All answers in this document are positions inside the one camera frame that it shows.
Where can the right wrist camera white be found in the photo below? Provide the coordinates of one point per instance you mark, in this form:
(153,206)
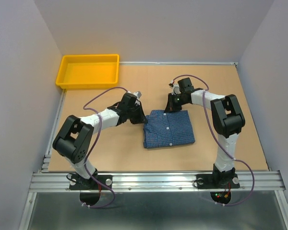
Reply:
(175,89)

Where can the aluminium mounting rail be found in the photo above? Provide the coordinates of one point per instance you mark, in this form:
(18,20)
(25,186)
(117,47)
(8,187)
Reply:
(171,181)

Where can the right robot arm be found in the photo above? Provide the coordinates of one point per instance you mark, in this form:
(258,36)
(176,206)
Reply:
(228,121)

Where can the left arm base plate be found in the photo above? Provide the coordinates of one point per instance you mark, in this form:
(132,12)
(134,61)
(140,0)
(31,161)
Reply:
(78,183)

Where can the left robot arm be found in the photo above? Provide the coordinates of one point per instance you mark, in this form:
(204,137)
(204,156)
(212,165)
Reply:
(74,137)

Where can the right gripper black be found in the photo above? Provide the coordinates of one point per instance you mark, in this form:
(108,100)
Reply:
(171,107)

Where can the blue plaid long sleeve shirt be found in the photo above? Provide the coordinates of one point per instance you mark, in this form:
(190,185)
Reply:
(164,130)

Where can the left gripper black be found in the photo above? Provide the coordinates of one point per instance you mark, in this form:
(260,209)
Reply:
(141,118)

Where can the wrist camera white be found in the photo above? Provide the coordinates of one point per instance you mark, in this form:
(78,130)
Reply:
(137,94)
(175,89)

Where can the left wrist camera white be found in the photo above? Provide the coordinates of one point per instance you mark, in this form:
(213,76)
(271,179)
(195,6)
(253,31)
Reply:
(137,94)

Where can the yellow plastic bin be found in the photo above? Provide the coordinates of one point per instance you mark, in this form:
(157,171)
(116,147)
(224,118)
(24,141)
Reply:
(98,71)

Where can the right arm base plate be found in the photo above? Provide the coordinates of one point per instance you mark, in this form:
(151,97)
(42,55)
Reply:
(206,182)

